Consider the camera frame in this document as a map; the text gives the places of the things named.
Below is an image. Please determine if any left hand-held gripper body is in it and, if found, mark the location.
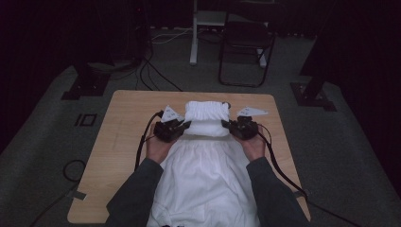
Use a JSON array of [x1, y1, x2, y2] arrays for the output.
[[153, 105, 185, 143]]

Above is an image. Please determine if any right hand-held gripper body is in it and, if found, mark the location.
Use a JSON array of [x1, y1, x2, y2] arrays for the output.
[[232, 106, 269, 141]]

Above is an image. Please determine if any white skirt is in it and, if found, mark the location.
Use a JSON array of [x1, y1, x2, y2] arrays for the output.
[[146, 100, 261, 227]]

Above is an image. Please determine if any person's left hand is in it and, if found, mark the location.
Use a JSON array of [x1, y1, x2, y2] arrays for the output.
[[145, 124, 178, 165]]

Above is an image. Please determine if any person's right hand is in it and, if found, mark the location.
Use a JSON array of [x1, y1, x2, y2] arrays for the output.
[[235, 126, 268, 163]]

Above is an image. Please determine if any black stand base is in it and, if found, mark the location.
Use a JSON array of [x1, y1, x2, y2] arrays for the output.
[[61, 61, 112, 101], [289, 70, 338, 112]]

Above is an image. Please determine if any grey tape piece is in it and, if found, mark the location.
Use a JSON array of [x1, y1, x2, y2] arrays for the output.
[[65, 189, 87, 201], [294, 188, 312, 199]]

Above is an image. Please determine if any black folding chair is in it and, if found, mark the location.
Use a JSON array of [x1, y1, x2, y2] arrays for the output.
[[218, 1, 277, 89]]

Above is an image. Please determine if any dark equipment rack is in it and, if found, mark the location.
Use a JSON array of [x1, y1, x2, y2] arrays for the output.
[[113, 0, 151, 64]]

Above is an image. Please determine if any black floor cable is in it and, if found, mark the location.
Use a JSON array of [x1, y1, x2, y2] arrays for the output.
[[145, 58, 183, 93], [135, 60, 155, 91]]

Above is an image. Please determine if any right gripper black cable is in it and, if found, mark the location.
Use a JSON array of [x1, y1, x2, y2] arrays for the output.
[[256, 124, 360, 227]]

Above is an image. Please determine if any white desk frame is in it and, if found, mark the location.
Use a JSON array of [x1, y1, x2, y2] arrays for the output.
[[189, 0, 269, 69]]

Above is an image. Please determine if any white floor cable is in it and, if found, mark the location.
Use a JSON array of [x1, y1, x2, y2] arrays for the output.
[[150, 27, 194, 44]]

